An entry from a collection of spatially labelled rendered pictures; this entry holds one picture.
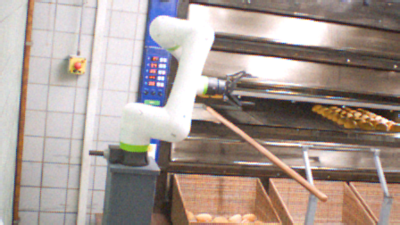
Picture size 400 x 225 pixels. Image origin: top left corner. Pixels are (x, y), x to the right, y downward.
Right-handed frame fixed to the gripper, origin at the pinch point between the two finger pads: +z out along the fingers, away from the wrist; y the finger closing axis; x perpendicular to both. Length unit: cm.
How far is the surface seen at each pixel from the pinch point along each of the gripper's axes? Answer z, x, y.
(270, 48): 28, -55, -18
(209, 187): 0, -50, 70
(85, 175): -76, -54, 68
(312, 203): 42, 5, 58
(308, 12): 50, -56, -43
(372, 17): 95, -55, -47
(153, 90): -41, -52, 13
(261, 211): 31, -37, 80
